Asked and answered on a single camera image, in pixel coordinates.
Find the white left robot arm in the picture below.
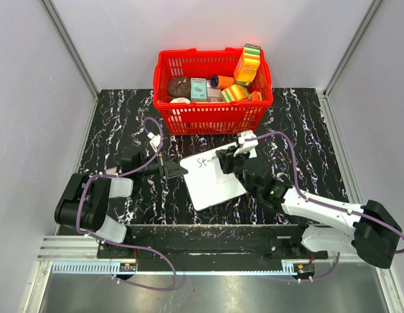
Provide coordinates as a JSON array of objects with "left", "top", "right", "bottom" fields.
[{"left": 54, "top": 152, "right": 188, "bottom": 258}]

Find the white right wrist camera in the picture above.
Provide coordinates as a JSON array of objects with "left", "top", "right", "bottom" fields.
[{"left": 234, "top": 130, "right": 258, "bottom": 156}]

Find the white round lid container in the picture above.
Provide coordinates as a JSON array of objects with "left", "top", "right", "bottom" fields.
[{"left": 170, "top": 97, "right": 191, "bottom": 104}]

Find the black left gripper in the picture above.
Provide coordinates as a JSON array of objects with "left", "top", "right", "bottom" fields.
[{"left": 136, "top": 150, "right": 188, "bottom": 179}]

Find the orange green sponge box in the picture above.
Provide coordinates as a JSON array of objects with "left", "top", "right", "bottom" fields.
[{"left": 233, "top": 44, "right": 260, "bottom": 87}]

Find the white whiteboard marker pen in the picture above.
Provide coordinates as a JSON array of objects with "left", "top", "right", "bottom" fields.
[{"left": 207, "top": 156, "right": 218, "bottom": 162}]

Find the teal white small box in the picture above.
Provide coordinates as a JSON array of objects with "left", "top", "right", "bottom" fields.
[{"left": 190, "top": 78, "right": 207, "bottom": 102}]

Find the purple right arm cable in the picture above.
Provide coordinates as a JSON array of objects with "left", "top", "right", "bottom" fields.
[{"left": 243, "top": 131, "right": 404, "bottom": 283}]

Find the orange snack packet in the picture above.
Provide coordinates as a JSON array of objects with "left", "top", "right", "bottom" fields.
[{"left": 246, "top": 91, "right": 262, "bottom": 102}]

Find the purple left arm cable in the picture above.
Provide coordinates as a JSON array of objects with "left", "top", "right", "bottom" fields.
[{"left": 74, "top": 117, "right": 179, "bottom": 291}]

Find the small pink label card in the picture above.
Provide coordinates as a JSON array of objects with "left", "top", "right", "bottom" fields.
[{"left": 106, "top": 166, "right": 121, "bottom": 176}]

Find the orange blue cylindrical can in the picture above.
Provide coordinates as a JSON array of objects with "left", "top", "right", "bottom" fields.
[{"left": 210, "top": 75, "right": 235, "bottom": 89}]

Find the red plastic shopping basket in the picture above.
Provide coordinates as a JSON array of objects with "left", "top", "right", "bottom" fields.
[{"left": 153, "top": 48, "right": 273, "bottom": 136}]

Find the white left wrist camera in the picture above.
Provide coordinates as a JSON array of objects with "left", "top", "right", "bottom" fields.
[{"left": 147, "top": 132, "right": 161, "bottom": 152}]

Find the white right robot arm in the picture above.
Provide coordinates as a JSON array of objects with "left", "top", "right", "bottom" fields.
[{"left": 215, "top": 147, "right": 402, "bottom": 269}]

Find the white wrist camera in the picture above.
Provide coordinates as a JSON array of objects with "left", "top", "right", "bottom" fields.
[
  {"left": 234, "top": 130, "right": 258, "bottom": 156},
  {"left": 147, "top": 132, "right": 161, "bottom": 152}
]

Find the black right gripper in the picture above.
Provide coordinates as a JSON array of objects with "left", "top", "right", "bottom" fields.
[{"left": 217, "top": 145, "right": 256, "bottom": 196}]

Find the yellow green sponge pack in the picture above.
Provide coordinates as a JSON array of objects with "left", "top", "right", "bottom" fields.
[{"left": 221, "top": 84, "right": 249, "bottom": 103}]

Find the brown round bread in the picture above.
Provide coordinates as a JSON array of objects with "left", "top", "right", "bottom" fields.
[{"left": 168, "top": 76, "right": 191, "bottom": 98}]

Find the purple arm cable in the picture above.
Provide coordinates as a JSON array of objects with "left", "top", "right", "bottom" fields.
[
  {"left": 74, "top": 117, "right": 179, "bottom": 291},
  {"left": 243, "top": 131, "right": 404, "bottom": 283}
]

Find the small white whiteboard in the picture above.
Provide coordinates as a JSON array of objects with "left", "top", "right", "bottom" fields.
[{"left": 179, "top": 143, "right": 246, "bottom": 211}]

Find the pink white small box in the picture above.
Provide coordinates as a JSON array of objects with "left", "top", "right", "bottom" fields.
[{"left": 206, "top": 80, "right": 223, "bottom": 102}]

